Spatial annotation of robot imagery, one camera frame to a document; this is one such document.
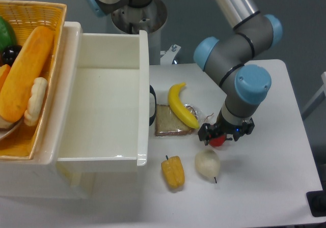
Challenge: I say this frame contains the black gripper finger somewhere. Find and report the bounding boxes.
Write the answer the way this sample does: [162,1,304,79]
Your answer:
[198,123,216,146]
[233,118,255,141]

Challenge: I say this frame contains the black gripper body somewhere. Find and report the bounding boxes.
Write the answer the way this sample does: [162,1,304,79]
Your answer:
[215,112,245,138]

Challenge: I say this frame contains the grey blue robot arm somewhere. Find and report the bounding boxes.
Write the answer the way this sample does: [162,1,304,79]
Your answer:
[86,0,283,147]

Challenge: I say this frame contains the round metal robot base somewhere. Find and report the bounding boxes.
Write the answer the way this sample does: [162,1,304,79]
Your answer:
[111,0,168,34]

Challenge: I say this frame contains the red bell pepper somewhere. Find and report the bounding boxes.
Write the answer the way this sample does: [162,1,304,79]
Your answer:
[209,134,233,147]

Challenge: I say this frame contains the bread slice in plastic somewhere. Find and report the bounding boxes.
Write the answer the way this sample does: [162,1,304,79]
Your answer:
[155,104,214,137]

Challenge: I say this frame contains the yellow banana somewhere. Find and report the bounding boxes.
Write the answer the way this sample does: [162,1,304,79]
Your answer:
[168,82,199,129]

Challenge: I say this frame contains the yellow bell pepper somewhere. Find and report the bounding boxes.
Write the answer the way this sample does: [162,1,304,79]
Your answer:
[161,155,185,189]

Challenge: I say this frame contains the black device at edge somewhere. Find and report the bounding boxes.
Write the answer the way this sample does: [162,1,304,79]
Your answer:
[306,190,325,217]

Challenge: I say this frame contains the white plastic drawer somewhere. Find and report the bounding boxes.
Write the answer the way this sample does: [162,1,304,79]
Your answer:
[58,31,150,173]

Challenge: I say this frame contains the white drawer cabinet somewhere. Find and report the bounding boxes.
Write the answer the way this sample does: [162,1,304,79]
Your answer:
[1,22,141,198]

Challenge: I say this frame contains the cream croissant pastry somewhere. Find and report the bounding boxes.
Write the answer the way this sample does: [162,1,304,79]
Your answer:
[24,77,48,126]

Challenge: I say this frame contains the orange baguette bread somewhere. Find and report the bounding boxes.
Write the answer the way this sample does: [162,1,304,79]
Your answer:
[1,26,55,123]

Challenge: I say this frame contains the white plate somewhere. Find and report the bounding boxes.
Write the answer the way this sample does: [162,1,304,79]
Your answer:
[0,118,23,140]

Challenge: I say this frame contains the yellow woven basket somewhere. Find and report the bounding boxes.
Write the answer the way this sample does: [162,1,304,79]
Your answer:
[1,0,67,161]

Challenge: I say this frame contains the dark purple grapes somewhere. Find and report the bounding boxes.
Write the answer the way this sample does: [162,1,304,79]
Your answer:
[1,45,22,67]

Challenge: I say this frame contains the green vegetable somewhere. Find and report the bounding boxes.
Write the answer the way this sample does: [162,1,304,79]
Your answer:
[0,17,17,52]

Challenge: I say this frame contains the black drawer handle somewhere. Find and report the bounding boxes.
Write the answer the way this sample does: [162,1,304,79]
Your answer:
[149,85,157,126]

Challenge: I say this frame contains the white frame at right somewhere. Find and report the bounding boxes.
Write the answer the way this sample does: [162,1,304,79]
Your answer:
[301,72,325,121]

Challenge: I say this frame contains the white metal bracket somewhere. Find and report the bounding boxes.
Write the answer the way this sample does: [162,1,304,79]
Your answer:
[160,44,181,65]

